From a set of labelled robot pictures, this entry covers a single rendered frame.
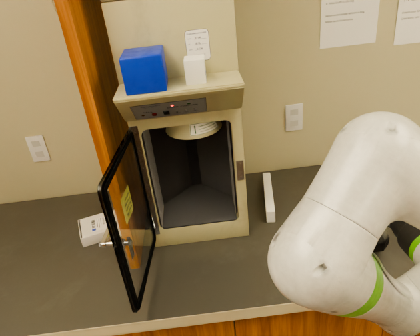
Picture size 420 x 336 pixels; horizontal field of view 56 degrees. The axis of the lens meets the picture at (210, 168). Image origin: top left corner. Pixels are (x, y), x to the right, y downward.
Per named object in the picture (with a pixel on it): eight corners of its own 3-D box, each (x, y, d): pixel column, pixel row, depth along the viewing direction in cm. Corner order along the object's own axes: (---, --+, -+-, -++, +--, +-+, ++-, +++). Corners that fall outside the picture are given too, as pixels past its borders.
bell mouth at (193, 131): (166, 119, 130) (163, 104, 127) (219, 113, 130) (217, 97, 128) (165, 143, 115) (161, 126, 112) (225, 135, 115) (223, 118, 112)
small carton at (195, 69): (187, 79, 102) (184, 56, 98) (207, 77, 101) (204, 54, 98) (186, 85, 97) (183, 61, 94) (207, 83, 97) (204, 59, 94)
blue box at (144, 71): (131, 83, 103) (123, 49, 99) (168, 79, 103) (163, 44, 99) (126, 96, 95) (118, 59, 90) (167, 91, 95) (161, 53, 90)
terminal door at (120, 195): (156, 239, 129) (131, 127, 109) (136, 316, 102) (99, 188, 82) (153, 239, 129) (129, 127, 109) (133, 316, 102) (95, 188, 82)
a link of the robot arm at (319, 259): (363, 225, 44) (284, 185, 53) (305, 323, 44) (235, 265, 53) (405, 263, 57) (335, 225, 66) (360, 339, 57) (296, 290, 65)
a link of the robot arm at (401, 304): (402, 287, 56) (355, 229, 64) (338, 332, 59) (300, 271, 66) (449, 321, 81) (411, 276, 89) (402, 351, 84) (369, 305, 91)
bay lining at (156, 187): (163, 188, 150) (146, 100, 132) (230, 179, 150) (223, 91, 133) (161, 228, 129) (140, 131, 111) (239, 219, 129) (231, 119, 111)
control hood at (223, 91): (125, 119, 109) (117, 84, 104) (241, 105, 109) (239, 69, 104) (120, 137, 99) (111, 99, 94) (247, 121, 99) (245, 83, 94)
